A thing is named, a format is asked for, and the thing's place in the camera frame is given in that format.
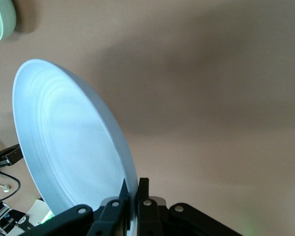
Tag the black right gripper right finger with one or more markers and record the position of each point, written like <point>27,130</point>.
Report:
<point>147,214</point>

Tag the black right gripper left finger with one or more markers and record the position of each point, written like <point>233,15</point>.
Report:
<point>113,214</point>

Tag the wide blue bowl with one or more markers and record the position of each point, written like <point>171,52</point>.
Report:
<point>71,147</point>

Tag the small deep green bowl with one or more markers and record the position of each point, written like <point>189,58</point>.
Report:
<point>0,19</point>

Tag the aluminium frame profile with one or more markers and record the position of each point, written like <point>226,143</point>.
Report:
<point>1,216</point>

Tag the black metal bracket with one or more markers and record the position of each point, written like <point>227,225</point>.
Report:
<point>11,155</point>

